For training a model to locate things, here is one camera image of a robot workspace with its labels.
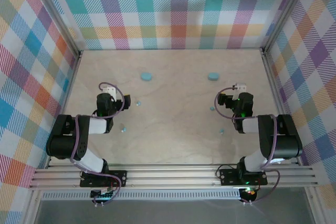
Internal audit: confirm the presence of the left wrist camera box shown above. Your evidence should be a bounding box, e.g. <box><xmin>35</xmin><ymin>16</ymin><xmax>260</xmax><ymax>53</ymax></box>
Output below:
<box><xmin>101</xmin><ymin>84</ymin><xmax>117</xmax><ymax>101</ymax></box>

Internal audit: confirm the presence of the aluminium table side rail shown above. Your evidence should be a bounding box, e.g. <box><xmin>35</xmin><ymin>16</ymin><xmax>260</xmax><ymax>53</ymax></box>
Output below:
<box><xmin>259</xmin><ymin>47</ymin><xmax>301</xmax><ymax>166</ymax></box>
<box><xmin>46</xmin><ymin>50</ymin><xmax>83</xmax><ymax>169</ymax></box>

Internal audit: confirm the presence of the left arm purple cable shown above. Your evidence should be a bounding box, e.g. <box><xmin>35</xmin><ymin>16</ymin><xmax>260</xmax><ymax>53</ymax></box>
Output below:
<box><xmin>69</xmin><ymin>81</ymin><xmax>124</xmax><ymax>207</ymax></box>

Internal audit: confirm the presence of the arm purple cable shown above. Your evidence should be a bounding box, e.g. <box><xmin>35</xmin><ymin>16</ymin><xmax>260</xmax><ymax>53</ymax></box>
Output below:
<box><xmin>215</xmin><ymin>87</ymin><xmax>281</xmax><ymax>205</ymax></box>
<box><xmin>69</xmin><ymin>81</ymin><xmax>124</xmax><ymax>207</ymax></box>

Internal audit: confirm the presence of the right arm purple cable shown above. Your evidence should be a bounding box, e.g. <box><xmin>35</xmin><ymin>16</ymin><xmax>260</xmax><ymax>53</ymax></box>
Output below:
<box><xmin>215</xmin><ymin>87</ymin><xmax>281</xmax><ymax>205</ymax></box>

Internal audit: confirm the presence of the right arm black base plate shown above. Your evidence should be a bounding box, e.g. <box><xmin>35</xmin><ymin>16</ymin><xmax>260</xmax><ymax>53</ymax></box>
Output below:
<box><xmin>219</xmin><ymin>168</ymin><xmax>269</xmax><ymax>186</ymax></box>

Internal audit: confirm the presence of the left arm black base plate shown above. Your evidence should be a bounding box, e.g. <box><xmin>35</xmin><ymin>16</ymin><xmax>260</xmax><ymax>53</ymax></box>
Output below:
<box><xmin>79</xmin><ymin>170</ymin><xmax>128</xmax><ymax>188</ymax></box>

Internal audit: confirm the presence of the aluminium mounting rail beam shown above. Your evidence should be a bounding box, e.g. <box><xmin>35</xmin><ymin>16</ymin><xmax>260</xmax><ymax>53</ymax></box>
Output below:
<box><xmin>28</xmin><ymin>164</ymin><xmax>319</xmax><ymax>190</ymax></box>

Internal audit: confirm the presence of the aluminium frame post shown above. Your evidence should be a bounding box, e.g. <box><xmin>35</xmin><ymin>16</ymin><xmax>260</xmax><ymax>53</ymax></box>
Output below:
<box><xmin>261</xmin><ymin>0</ymin><xmax>315</xmax><ymax>53</ymax></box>
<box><xmin>26</xmin><ymin>0</ymin><xmax>82</xmax><ymax>57</ymax></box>

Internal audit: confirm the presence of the perforated grey cable tray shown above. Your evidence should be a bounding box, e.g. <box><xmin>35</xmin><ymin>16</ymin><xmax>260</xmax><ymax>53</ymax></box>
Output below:
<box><xmin>41</xmin><ymin>191</ymin><xmax>242</xmax><ymax>201</ymax></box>

